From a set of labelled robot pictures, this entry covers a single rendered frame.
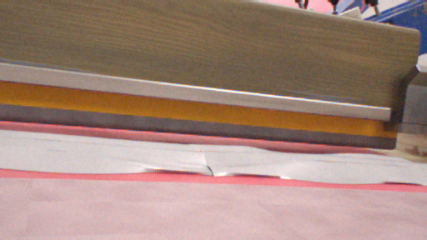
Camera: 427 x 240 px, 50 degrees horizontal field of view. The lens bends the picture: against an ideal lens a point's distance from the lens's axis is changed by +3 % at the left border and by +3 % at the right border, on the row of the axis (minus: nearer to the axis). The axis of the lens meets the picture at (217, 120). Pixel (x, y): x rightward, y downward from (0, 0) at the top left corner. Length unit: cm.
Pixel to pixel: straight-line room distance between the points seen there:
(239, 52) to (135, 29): 7
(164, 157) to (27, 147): 6
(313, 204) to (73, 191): 9
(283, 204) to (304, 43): 19
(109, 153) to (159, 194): 5
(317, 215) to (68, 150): 11
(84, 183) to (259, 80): 18
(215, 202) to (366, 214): 6
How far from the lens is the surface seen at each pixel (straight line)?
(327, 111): 33
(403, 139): 48
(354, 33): 36
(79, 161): 20
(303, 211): 17
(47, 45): 29
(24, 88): 30
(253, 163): 23
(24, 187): 16
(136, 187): 17
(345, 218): 17
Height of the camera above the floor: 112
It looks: 13 degrees down
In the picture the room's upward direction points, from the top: 10 degrees clockwise
